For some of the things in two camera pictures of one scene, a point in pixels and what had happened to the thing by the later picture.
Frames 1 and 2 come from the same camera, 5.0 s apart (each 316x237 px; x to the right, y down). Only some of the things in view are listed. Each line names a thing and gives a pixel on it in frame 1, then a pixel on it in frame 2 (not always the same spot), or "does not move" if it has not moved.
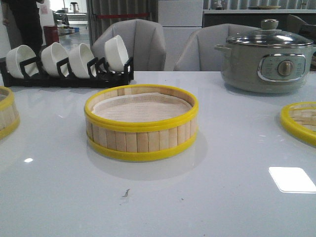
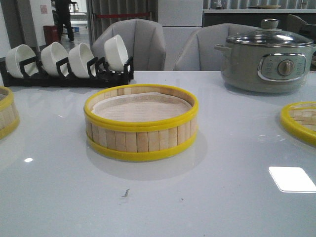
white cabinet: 179,19 does not move
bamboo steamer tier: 9,118 does not move
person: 22,19 → 61,12
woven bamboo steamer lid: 299,119 does not move
